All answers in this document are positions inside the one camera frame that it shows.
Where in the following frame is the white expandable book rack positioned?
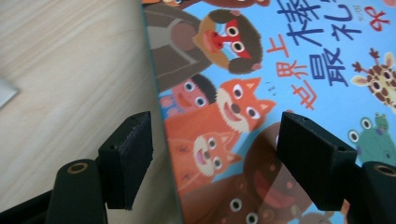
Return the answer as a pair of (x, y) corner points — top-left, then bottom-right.
(0, 77), (21, 110)

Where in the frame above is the light blue animal picture book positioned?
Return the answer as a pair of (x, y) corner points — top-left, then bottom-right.
(141, 0), (396, 224)

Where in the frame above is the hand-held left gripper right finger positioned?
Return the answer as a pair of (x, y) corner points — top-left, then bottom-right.
(276, 111), (359, 212)

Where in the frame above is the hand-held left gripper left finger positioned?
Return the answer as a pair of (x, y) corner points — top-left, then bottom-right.
(97, 111), (154, 211)

